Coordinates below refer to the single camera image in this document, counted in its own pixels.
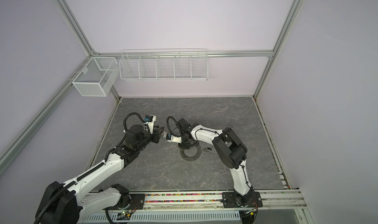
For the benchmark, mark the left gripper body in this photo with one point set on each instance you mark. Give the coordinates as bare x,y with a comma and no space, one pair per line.
154,137

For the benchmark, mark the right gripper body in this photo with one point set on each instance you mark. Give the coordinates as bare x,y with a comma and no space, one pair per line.
185,144

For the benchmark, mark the large toothed metal keyring disc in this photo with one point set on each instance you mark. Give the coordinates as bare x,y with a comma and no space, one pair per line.
191,154

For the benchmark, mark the key with black tag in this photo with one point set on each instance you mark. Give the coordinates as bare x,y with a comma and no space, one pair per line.
207,149

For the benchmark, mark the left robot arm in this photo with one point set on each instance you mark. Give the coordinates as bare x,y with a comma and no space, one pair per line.
70,202

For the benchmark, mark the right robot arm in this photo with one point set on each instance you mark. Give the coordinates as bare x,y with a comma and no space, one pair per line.
229,147

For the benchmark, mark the white mesh box basket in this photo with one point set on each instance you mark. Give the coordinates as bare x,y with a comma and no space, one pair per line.
97,77

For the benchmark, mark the small circuit board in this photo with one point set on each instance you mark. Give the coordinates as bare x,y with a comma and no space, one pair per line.
123,216

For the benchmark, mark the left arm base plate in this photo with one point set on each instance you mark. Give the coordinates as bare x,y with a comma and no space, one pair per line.
130,202

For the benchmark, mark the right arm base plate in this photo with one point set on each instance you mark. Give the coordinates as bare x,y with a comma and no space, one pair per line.
235,200

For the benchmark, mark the white wire shelf basket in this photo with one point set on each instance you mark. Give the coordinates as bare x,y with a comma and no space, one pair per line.
164,64

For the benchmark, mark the white slotted cable duct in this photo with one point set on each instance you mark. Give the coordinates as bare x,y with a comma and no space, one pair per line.
165,217

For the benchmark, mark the aluminium rail with coloured beads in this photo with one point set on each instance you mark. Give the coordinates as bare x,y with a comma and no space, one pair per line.
191,201

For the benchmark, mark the aluminium frame profiles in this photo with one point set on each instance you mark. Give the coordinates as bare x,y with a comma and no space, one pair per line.
9,155

